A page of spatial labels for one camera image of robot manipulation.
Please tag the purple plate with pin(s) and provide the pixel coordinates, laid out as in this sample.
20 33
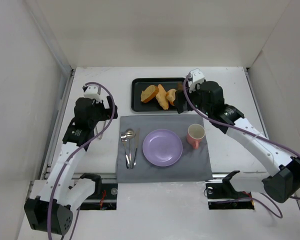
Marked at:
162 147

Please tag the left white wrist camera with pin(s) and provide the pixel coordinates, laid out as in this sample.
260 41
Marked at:
92 92

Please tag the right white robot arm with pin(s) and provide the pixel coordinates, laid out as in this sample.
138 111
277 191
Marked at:
282 164

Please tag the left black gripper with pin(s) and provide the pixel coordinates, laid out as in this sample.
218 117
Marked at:
109 108

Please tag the bread roll piece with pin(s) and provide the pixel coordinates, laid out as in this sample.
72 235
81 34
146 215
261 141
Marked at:
171 96

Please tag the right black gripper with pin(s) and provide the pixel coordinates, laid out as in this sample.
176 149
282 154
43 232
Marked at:
181 101

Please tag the pink mug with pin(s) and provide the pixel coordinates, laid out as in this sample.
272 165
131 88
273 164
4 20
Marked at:
195 135

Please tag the metal spoon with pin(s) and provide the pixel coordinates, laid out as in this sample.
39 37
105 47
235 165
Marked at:
130 134

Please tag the black baking tray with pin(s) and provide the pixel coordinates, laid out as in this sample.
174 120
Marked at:
140 84

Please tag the dark brown bread piece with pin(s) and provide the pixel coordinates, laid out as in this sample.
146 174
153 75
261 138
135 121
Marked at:
179 86

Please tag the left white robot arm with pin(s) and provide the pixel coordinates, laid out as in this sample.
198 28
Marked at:
52 210

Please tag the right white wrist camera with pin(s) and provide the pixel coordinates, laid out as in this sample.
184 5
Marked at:
194 77

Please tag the metal knife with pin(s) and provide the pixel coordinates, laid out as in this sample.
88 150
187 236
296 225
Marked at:
136 143

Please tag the metal fork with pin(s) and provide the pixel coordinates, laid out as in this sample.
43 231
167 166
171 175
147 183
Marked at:
124 139

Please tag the orange bread slice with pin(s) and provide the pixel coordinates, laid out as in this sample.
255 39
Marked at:
161 97

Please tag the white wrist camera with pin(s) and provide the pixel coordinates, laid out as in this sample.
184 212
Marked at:
92 92
194 77

